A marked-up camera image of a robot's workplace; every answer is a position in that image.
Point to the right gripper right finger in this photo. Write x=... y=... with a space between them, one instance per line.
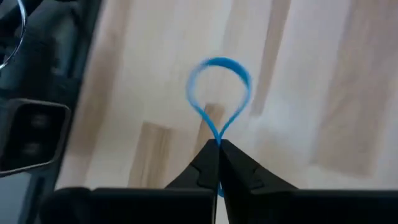
x=239 y=177

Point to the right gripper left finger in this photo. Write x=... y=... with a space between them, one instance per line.
x=202 y=174

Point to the black table-level camera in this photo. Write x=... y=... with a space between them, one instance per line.
x=31 y=137

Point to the light blue rubber band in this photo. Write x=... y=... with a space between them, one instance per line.
x=227 y=62

